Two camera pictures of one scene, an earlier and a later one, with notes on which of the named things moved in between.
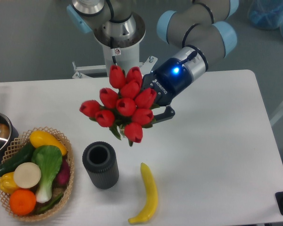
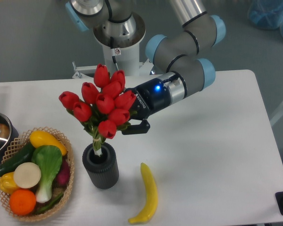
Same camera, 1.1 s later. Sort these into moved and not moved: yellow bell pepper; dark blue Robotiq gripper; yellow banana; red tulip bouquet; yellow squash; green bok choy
Moved: dark blue Robotiq gripper; red tulip bouquet
Not moved: yellow squash; yellow bell pepper; yellow banana; green bok choy
